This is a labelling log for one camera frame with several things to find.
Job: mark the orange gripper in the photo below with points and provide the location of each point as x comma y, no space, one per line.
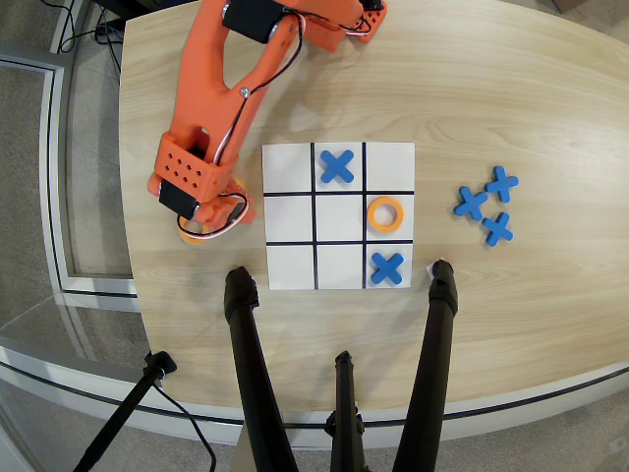
239,210

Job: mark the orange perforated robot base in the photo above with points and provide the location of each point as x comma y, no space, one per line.
371,22

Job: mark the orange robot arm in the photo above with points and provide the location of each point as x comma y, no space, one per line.
206,74

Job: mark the white tic-tac-toe board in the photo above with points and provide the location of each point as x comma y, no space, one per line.
339,221

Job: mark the blue foam cross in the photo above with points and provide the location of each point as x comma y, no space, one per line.
387,269
497,229
337,166
501,184
471,203

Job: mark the thick black tripod leg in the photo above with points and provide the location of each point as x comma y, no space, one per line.
432,354
250,354

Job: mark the small white tag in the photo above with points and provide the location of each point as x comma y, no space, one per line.
428,269

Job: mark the thin black tripod leg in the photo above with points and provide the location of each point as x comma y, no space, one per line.
345,393

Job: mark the thin black stand pole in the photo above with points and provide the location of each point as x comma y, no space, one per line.
123,413

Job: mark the dark furniture base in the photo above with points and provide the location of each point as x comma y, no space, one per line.
128,4

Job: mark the grey metal partition frame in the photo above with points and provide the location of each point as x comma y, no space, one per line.
53,172

